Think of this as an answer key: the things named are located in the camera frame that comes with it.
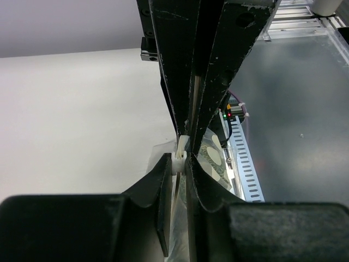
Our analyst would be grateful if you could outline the clear zip top bag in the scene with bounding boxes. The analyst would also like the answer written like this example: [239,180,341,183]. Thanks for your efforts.
[147,129,232,261]

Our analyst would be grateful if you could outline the fake green cabbage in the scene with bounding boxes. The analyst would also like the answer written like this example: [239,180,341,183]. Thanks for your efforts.
[194,144,232,191]

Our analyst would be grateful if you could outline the white slotted cable duct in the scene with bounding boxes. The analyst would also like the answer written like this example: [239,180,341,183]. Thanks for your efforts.
[224,116,264,203]

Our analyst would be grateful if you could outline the aluminium mounting rail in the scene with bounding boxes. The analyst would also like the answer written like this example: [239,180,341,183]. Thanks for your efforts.
[259,1,348,41]

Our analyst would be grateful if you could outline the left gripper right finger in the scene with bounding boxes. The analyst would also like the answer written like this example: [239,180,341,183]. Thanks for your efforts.
[185,154,348,261]

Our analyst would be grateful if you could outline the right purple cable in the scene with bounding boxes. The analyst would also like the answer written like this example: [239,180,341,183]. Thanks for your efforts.
[227,90,251,142]

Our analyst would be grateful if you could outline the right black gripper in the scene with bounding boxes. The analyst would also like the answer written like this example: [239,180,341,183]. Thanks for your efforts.
[137,0,273,149]

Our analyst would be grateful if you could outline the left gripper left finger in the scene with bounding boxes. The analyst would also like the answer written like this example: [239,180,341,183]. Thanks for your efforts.
[1,153,172,261]

